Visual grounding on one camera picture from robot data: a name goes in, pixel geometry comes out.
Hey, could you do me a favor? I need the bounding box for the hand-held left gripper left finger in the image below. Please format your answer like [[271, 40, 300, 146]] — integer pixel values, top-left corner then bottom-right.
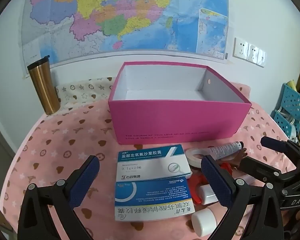
[[17, 155, 100, 240]]

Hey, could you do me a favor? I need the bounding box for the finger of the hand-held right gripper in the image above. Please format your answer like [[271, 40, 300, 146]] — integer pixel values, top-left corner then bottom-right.
[[260, 136, 300, 160], [240, 156, 294, 188]]

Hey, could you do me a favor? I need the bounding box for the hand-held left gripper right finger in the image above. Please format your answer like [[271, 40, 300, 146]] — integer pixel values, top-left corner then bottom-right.
[[200, 154, 284, 240]]

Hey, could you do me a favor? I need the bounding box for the white tape roll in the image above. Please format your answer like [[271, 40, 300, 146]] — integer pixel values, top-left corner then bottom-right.
[[185, 148, 236, 168]]

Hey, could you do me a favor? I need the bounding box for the small white tube black cap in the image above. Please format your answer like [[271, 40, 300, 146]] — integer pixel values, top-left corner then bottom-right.
[[208, 141, 245, 160]]

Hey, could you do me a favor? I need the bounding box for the large peach tube white cap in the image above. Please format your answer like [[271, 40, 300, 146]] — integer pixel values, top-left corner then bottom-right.
[[191, 209, 221, 238]]

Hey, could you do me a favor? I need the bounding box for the blue white medicine box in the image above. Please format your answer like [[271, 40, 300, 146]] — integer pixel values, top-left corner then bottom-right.
[[116, 144, 192, 181]]

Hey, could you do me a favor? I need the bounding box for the pink cardboard box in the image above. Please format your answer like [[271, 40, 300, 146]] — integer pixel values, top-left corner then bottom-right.
[[108, 61, 252, 145]]

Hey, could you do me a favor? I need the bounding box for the red plastic tool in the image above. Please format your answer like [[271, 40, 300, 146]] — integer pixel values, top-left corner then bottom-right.
[[190, 162, 234, 205]]

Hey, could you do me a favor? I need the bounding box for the blue perforated plastic basket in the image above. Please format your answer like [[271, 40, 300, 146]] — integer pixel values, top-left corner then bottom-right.
[[281, 83, 300, 121], [273, 110, 299, 138]]

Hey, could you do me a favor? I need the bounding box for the pink patterned blanket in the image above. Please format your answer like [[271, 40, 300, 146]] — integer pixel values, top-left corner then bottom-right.
[[1, 85, 300, 240]]

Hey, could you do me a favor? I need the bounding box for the yellow paper roll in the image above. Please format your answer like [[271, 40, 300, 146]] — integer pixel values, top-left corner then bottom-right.
[[286, 80, 298, 93]]

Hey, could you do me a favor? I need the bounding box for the cream patterned blanket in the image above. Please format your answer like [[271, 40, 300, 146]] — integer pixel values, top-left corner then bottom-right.
[[55, 77, 115, 110]]

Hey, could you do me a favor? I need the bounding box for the gold metal tumbler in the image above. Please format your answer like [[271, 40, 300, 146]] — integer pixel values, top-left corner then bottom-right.
[[27, 55, 61, 115]]

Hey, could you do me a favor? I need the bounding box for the white wall socket panel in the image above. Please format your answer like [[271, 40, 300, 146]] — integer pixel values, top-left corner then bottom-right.
[[233, 37, 267, 67]]

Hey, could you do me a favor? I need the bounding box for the colourful wall map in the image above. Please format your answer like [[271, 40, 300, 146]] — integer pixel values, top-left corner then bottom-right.
[[21, 0, 234, 78]]

